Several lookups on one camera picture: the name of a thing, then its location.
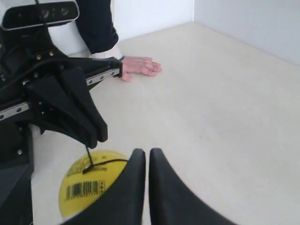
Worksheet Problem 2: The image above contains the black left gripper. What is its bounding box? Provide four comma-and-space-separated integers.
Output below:
0, 26, 122, 168

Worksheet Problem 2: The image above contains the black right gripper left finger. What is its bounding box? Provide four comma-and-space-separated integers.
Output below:
63, 149, 146, 225

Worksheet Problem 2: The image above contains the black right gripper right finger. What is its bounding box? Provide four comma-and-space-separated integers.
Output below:
149, 148, 235, 225

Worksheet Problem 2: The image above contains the yellow tennis ball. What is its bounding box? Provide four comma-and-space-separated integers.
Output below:
59, 150, 128, 220

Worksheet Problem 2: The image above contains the person's dark sleeved forearm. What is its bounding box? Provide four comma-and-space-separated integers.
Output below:
75, 0, 123, 60

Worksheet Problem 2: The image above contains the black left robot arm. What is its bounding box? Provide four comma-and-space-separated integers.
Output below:
0, 26, 121, 225

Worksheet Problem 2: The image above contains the person's bare hand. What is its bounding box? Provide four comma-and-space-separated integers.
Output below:
121, 56, 162, 82

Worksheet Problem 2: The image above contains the black hanging string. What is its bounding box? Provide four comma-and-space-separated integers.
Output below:
82, 145, 129, 174

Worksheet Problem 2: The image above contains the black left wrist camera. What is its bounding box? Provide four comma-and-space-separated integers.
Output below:
0, 0, 79, 30

